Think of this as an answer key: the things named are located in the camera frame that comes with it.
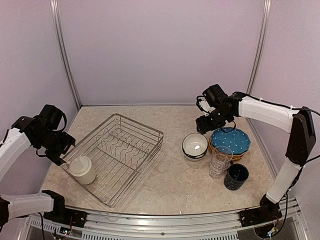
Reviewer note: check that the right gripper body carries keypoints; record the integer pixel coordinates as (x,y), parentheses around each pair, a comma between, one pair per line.
(217,121)

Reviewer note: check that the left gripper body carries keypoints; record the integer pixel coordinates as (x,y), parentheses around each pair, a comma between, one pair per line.
(57,145)

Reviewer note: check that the dark teal striped bowl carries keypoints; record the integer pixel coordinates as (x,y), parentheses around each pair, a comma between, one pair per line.
(195,146)

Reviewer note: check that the clear glass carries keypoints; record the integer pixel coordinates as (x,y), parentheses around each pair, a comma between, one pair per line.
(222,149)
(216,171)

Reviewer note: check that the blue dotted plate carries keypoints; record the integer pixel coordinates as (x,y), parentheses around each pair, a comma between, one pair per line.
(233,138)

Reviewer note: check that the dark blue mug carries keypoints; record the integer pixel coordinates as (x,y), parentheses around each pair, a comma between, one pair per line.
(236,176)

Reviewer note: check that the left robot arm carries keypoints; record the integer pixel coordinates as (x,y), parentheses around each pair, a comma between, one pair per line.
(41,133)

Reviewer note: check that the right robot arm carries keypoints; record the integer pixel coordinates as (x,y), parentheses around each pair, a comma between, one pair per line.
(297,122)

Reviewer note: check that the white cup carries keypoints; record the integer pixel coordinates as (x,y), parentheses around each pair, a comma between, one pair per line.
(82,170)

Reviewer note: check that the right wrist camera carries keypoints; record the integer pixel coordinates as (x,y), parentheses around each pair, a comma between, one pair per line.
(203,105)

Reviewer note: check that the wire dish rack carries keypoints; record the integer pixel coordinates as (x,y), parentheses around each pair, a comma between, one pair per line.
(120,150)

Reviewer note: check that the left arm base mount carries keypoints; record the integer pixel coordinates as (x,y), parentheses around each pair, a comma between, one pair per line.
(70,217)

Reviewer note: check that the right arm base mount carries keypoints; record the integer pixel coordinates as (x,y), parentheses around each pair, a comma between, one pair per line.
(256,216)

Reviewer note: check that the aluminium front rail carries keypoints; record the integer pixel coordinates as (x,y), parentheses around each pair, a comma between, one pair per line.
(101,225)

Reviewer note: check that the right aluminium post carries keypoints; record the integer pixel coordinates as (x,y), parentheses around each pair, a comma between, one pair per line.
(260,45)

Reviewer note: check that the aluminium post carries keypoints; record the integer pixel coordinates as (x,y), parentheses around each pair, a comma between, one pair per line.
(54,6)
(260,45)

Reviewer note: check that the left aluminium post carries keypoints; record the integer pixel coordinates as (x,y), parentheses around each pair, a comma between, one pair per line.
(54,6)

